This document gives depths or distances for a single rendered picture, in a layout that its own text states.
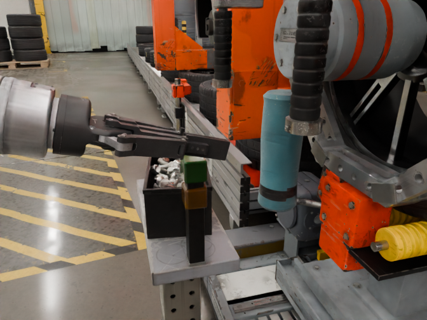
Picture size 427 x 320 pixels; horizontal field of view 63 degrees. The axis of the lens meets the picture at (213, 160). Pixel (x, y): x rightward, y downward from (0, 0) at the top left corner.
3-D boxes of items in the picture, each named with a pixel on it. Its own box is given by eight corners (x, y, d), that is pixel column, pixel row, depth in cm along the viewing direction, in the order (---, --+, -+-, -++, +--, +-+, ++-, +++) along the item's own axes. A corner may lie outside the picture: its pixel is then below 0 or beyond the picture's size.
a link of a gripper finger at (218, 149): (185, 133, 49) (186, 134, 49) (229, 140, 52) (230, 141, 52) (180, 153, 50) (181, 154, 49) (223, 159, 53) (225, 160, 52)
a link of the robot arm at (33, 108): (11, 71, 43) (62, 82, 46) (4, 140, 46) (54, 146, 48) (-4, 82, 35) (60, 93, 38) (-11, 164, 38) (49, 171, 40)
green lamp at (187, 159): (208, 182, 59) (208, 160, 58) (184, 185, 58) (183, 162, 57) (202, 173, 63) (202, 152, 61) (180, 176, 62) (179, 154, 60)
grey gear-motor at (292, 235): (398, 263, 123) (419, 173, 111) (291, 285, 113) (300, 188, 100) (365, 235, 140) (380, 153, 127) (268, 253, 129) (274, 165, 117)
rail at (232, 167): (259, 214, 138) (262, 162, 130) (237, 217, 136) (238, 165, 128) (168, 98, 360) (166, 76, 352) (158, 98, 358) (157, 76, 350)
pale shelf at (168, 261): (240, 270, 68) (240, 258, 67) (152, 287, 64) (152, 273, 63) (193, 181, 107) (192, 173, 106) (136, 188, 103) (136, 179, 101)
